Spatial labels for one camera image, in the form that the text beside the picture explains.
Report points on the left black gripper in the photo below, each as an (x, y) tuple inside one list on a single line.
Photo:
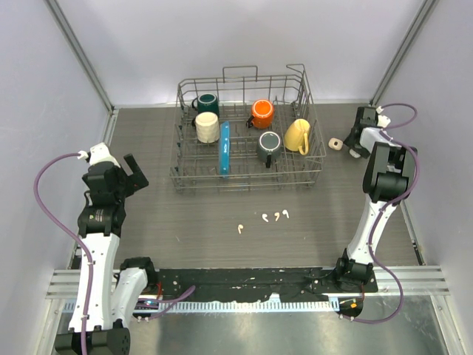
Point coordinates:
[(134, 181)]

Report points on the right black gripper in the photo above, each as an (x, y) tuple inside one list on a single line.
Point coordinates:
[(363, 153)]

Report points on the white earbud charging case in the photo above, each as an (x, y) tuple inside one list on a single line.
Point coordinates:
[(354, 154)]

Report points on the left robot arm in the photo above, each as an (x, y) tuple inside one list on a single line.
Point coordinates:
[(105, 301)]

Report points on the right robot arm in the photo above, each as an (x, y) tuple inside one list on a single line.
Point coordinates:
[(390, 176)]

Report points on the beige earbud case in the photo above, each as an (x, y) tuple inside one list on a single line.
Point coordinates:
[(335, 144)]

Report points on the yellow mug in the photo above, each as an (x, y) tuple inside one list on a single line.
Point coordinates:
[(296, 136)]

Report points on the cream textured mug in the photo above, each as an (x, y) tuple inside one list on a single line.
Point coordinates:
[(207, 127)]

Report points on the dark green mug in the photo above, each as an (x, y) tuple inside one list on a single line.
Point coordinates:
[(207, 102)]

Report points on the blue plate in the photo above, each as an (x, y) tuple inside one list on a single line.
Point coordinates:
[(224, 149)]

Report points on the grey mug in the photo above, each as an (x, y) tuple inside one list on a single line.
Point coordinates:
[(269, 148)]

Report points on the orange mug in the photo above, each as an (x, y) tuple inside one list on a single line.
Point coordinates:
[(262, 113)]

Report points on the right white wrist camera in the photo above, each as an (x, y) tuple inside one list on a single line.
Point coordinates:
[(372, 135)]

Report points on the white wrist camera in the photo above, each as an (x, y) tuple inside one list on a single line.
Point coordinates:
[(98, 154), (372, 135)]

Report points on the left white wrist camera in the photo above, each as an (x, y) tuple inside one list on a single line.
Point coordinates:
[(98, 154)]

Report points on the grey wire dish rack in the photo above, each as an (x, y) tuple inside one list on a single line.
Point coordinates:
[(198, 165)]

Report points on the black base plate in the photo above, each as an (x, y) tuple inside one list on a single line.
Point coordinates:
[(258, 284)]

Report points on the white slotted cable duct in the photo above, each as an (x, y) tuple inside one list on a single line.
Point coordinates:
[(273, 305)]

